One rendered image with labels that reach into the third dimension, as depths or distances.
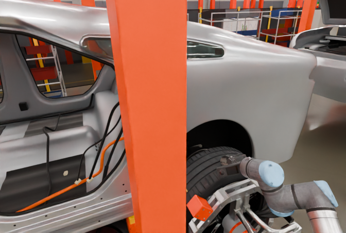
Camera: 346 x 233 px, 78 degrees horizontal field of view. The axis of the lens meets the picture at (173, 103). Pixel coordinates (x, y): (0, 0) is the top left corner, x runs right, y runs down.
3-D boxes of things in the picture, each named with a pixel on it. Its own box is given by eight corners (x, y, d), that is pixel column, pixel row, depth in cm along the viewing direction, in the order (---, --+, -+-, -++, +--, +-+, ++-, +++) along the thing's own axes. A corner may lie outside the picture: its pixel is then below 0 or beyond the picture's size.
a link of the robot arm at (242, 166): (248, 182, 90) (242, 160, 91) (241, 180, 95) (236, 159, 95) (264, 175, 93) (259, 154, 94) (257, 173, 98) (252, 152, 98)
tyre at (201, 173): (239, 127, 133) (145, 182, 120) (268, 147, 113) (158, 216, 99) (252, 192, 165) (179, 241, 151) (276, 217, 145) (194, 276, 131)
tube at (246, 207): (267, 199, 117) (270, 184, 113) (298, 230, 100) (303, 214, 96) (241, 210, 111) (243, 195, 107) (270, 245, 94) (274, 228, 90)
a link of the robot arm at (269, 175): (273, 194, 79) (261, 169, 79) (251, 185, 91) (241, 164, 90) (290, 180, 82) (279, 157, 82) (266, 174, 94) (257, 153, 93)
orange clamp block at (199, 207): (205, 199, 107) (194, 194, 103) (214, 211, 101) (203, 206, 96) (196, 209, 108) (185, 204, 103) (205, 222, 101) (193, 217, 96)
